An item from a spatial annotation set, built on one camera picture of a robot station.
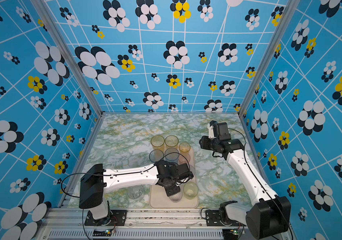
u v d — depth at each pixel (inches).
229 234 28.0
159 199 31.1
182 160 36.6
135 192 32.2
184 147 37.3
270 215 14.9
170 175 21.7
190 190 32.2
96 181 19.2
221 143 22.7
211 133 27.9
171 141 35.9
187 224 28.5
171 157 25.7
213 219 28.4
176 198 31.0
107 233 27.7
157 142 39.2
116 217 28.8
